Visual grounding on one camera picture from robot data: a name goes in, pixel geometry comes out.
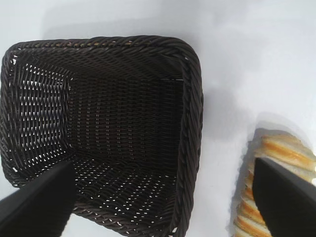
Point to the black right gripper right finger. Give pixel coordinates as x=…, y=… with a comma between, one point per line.
x=291, y=205

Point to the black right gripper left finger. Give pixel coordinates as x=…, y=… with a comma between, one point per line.
x=37, y=212

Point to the long striped bread loaf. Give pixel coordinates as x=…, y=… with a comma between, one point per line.
x=284, y=150

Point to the dark brown wicker basket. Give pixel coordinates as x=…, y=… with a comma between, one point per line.
x=123, y=118

